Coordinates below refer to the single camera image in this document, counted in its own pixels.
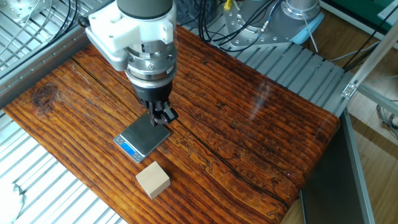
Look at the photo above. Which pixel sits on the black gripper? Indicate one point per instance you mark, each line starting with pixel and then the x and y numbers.
pixel 152 91

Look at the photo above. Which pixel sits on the light wooden cube block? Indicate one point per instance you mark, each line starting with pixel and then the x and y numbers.
pixel 152 179

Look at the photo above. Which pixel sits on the silver digital pocket scale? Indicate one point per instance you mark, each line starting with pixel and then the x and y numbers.
pixel 143 137

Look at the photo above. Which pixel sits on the wood grain board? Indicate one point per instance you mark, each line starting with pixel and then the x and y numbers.
pixel 233 124

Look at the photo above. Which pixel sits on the silver robot mounting plate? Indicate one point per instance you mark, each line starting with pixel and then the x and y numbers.
pixel 245 21

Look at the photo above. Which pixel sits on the silver perforated plate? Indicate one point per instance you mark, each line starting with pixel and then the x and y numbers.
pixel 21 7

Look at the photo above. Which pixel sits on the white crumpled cloth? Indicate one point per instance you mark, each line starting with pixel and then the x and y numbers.
pixel 11 205

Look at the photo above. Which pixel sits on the dark grey side panel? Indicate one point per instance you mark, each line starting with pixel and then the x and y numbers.
pixel 332 186

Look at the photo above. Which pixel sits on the white plastic wrist bracket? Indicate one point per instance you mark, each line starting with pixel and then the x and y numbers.
pixel 124 31

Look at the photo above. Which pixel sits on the grey aluminium rail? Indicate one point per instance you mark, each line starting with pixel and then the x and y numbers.
pixel 37 65

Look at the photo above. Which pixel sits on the aluminium frame post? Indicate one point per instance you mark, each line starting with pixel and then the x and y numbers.
pixel 373 53

